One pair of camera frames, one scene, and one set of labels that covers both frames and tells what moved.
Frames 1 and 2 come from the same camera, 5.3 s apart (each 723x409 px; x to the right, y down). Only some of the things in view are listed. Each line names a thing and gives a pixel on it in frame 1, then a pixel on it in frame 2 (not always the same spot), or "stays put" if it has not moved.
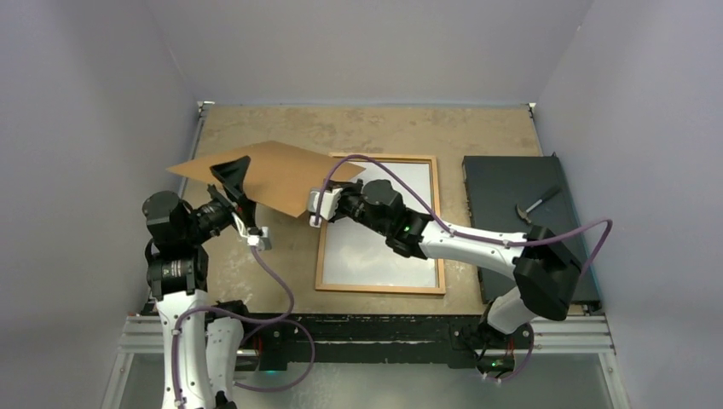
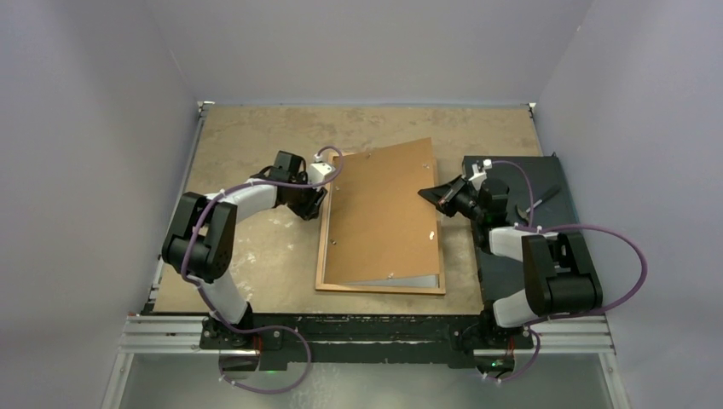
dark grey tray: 496,186 stays put
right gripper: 347,189 to 446,193
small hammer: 523,214 stays put
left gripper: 233,175 to 309,210
